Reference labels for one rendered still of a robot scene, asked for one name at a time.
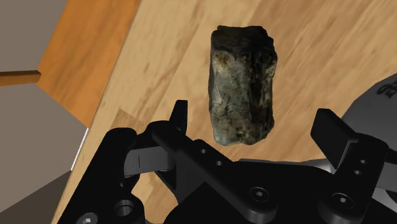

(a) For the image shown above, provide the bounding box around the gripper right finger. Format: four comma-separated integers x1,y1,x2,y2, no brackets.
310,108,397,224

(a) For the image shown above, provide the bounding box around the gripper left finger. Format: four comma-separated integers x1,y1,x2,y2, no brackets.
57,99,279,224

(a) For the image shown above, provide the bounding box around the dark grey rough stone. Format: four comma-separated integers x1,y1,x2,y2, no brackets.
207,24,279,146

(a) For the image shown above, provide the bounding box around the light wooden table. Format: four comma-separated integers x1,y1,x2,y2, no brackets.
0,0,397,224

